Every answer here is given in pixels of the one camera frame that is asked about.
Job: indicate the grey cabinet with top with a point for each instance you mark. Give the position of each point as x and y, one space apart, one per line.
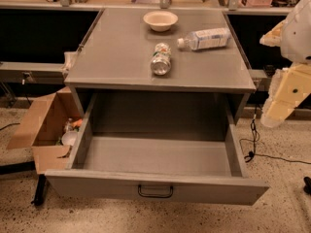
123 52

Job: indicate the orange item in box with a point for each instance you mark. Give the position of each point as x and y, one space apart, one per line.
77 123

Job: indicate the black table leg foot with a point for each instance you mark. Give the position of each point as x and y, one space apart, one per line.
39 196

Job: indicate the open grey top drawer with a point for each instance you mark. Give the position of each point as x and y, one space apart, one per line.
184 140

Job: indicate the white plate in box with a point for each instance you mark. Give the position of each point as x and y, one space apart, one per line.
69 138

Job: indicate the white paper bowl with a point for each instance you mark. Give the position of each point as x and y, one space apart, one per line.
160 21

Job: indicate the brown cardboard box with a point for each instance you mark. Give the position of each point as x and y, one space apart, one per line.
43 126

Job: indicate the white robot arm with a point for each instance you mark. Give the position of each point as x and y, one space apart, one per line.
297 34

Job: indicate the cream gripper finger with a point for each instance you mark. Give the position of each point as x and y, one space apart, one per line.
274 37
289 87

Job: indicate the black drawer handle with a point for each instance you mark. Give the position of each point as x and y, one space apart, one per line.
157 192

